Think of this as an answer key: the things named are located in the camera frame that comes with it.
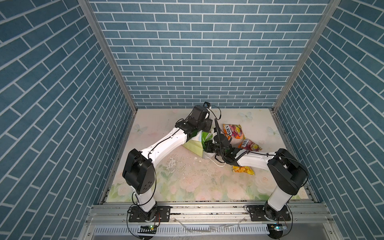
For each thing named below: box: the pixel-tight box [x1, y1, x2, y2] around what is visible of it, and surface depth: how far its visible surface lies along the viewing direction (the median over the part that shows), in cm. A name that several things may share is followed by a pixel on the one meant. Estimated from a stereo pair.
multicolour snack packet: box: [240, 138, 263, 152], surface depth 95 cm
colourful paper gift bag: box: [182, 130, 216, 159], surface depth 84 cm
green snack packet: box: [201, 131, 213, 151], surface depth 91 cm
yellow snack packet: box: [232, 165, 255, 176], surface depth 86 cm
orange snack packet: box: [222, 123, 244, 142], surface depth 104 cm
